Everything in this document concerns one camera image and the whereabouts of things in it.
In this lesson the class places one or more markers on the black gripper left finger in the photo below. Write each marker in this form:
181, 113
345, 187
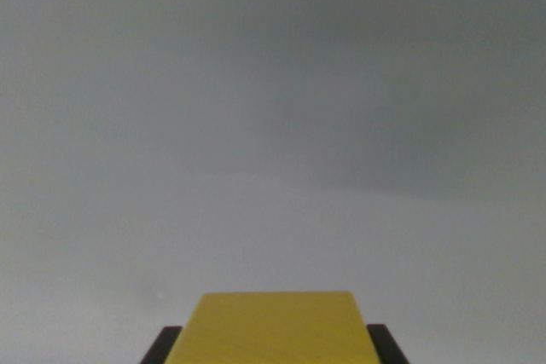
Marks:
161, 347

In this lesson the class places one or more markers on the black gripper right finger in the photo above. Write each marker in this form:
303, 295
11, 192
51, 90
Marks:
389, 344

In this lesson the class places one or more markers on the yellow cube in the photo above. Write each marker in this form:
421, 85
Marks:
273, 330

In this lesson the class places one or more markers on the grey plastic bin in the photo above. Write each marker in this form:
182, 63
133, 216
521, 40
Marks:
213, 125

